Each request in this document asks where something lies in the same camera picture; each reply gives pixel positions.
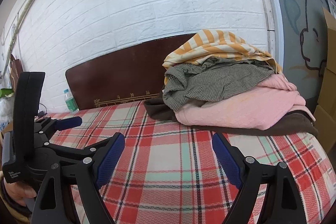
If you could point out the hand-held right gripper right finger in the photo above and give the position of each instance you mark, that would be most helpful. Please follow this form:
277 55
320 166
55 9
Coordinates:
227 161

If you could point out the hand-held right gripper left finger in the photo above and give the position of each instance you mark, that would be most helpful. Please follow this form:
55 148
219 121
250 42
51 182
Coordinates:
110 158

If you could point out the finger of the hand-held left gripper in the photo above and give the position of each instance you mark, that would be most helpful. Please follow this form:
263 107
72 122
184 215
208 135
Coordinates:
68 123

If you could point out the orange white striped shirt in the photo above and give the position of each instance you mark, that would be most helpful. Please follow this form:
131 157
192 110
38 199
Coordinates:
210 43

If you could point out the person's left hand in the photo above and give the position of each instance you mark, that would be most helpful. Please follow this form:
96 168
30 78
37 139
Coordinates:
18 191

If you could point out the clear plastic water bottle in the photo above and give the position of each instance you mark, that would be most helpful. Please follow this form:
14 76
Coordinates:
71 103

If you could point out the white plastic bag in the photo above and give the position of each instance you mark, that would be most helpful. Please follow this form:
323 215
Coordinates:
5 111

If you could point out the green plastic bag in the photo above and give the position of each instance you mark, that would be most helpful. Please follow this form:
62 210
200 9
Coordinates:
5 92

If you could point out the brown paper bag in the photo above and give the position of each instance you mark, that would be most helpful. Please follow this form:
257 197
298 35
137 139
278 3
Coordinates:
15 66

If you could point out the red plaid bed sheet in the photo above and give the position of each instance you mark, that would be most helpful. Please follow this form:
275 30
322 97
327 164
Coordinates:
170 161

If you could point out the pink knit sweater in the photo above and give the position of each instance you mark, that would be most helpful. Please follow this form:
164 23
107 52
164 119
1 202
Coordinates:
249 108

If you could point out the dark brown headboard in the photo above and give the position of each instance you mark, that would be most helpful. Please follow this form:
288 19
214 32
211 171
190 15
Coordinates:
118 77

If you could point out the dark brown garment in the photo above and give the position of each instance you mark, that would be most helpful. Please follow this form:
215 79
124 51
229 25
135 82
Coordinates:
157 108

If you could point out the grey striped shirt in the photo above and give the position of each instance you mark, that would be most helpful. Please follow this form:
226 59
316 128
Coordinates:
210 82

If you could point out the white insulated pipe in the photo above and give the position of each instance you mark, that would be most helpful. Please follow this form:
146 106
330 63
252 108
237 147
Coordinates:
26 6

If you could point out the open cardboard box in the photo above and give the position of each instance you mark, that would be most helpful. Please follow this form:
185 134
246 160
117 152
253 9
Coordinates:
331 35

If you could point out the white door frame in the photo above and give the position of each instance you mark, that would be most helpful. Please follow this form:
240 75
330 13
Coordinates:
273 3

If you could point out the wall notice papers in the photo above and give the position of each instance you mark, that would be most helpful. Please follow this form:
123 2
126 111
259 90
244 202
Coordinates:
332 3

